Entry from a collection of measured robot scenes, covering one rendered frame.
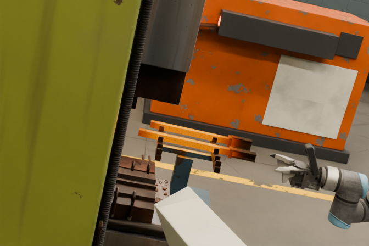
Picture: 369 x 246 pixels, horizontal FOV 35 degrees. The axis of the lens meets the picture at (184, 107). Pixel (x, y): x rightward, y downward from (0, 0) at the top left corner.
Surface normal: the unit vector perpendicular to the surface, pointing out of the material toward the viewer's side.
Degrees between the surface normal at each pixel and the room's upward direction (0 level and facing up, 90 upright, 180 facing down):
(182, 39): 90
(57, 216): 90
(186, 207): 30
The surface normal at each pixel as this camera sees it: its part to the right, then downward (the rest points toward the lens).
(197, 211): -0.24, -0.83
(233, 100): 0.04, 0.30
